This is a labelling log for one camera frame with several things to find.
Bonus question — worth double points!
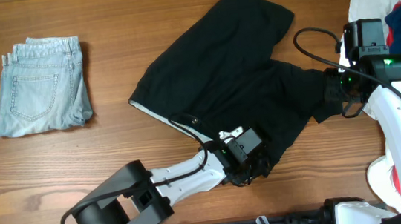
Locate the folded light blue jeans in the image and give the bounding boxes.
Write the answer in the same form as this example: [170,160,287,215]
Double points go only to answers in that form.
[0,36,93,138]

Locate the black shorts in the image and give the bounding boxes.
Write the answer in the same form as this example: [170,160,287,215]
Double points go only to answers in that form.
[129,0,342,175]

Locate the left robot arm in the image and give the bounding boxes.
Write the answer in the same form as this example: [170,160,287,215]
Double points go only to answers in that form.
[69,128,270,224]

